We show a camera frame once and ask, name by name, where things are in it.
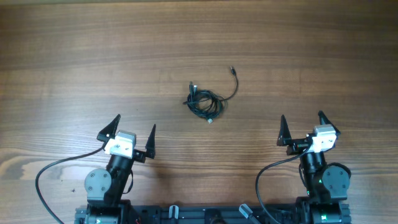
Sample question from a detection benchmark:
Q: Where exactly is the thin black USB cable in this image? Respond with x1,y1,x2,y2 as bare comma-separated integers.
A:
186,65,239,116

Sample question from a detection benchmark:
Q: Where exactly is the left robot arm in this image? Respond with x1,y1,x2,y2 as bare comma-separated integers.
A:
74,115,156,224

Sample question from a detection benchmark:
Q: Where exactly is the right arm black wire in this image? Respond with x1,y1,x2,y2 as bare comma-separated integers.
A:
255,139,313,224

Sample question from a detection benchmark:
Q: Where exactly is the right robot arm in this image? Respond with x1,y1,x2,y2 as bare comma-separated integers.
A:
277,111,352,224

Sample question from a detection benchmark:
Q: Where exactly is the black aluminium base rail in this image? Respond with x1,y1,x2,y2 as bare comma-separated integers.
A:
74,203,352,224

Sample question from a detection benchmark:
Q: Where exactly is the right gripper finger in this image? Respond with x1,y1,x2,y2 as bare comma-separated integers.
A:
318,110,341,135
277,115,292,146

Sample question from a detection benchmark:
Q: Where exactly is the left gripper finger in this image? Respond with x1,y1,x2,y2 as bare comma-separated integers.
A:
145,124,156,159
97,114,121,142

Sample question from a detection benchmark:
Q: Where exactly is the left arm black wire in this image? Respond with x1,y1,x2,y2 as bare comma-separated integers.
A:
35,146,106,224

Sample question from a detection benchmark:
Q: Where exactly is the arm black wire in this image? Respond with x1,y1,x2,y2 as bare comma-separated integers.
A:
35,146,106,224
255,139,313,224

